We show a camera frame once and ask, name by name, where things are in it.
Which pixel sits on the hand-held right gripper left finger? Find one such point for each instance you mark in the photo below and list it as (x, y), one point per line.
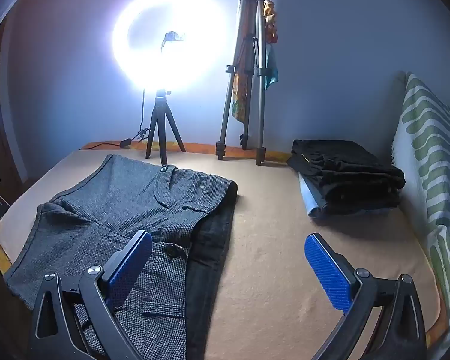
(131, 266)

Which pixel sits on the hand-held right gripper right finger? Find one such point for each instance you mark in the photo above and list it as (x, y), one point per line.
(328, 273)

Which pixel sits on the grey checked pants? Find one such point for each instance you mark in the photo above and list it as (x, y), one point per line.
(108, 202)

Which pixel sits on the folded black pants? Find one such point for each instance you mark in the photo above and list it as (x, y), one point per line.
(345, 172)

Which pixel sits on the folded light blue jeans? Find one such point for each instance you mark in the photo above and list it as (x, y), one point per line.
(311, 202)

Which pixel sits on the dark cloth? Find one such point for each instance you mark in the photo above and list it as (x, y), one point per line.
(206, 270)

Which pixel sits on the orange bed sheet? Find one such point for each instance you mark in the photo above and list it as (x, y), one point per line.
(198, 147)

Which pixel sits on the small black tripod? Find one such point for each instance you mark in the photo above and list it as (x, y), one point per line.
(160, 108)

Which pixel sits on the green leaf pattern pillow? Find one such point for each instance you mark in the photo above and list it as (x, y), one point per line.
(431, 150)

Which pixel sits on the tall grey tripod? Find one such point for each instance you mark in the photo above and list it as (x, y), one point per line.
(260, 45)

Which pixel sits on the colourful patterned scarf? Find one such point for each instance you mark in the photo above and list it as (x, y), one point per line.
(272, 18)

